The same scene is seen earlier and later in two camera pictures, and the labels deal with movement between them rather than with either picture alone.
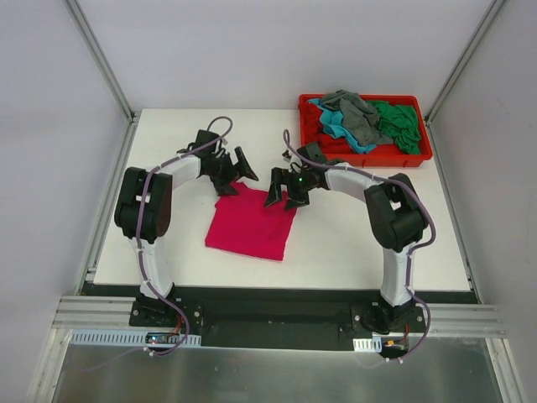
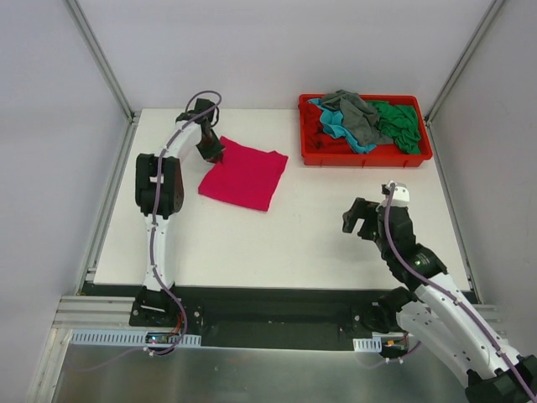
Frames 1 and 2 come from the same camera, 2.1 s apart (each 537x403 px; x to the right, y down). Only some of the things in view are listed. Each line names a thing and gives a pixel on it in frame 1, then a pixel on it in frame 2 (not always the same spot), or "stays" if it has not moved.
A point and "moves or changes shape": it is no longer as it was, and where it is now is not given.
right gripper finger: (278, 176) → (359, 211)
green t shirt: (400, 123) stays
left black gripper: (229, 170) → (211, 150)
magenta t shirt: (242, 222) moves or changes shape
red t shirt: (314, 133) stays
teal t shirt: (332, 123) stays
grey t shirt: (360, 116) stays
